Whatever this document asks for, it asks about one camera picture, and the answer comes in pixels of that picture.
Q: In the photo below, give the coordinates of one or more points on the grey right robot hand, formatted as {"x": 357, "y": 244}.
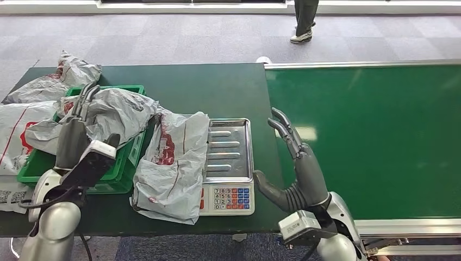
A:
{"x": 309, "y": 176}

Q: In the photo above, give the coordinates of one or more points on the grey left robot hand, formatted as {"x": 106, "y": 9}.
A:
{"x": 72, "y": 144}

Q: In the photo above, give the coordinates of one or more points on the grey red-print package bag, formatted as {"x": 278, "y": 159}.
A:
{"x": 169, "y": 169}

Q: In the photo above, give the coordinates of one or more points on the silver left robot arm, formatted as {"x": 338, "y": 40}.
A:
{"x": 54, "y": 219}

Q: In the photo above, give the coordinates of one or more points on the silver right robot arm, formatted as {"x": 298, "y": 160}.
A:
{"x": 342, "y": 234}

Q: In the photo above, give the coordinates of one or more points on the large crumpled grey package bag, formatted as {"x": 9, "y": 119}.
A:
{"x": 115, "y": 111}

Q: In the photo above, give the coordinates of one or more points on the white package red logo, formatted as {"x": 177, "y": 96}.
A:
{"x": 18, "y": 133}

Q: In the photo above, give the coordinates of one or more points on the grey package bag red stripe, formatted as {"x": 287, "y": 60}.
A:
{"x": 72, "y": 74}

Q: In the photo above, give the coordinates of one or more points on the green conveyor belt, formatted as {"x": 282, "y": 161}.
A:
{"x": 378, "y": 137}

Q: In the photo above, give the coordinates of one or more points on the white conveyor roller cap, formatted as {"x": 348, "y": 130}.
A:
{"x": 263, "y": 60}

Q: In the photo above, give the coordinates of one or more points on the green plastic crate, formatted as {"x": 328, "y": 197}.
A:
{"x": 119, "y": 169}

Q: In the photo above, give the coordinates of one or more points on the electronic scale steel tray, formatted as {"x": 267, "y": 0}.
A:
{"x": 228, "y": 151}

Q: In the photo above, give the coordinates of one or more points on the white table foot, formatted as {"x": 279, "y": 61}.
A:
{"x": 239, "y": 237}

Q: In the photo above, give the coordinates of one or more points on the round chrome stand base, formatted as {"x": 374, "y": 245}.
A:
{"x": 13, "y": 250}

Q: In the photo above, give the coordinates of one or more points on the person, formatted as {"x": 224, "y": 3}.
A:
{"x": 304, "y": 21}

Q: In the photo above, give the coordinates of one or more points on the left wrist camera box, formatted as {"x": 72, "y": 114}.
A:
{"x": 95, "y": 158}

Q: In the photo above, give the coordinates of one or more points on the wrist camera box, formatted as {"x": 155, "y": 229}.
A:
{"x": 95, "y": 158}
{"x": 299, "y": 225}

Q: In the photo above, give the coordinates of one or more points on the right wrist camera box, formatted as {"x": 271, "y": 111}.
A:
{"x": 299, "y": 225}

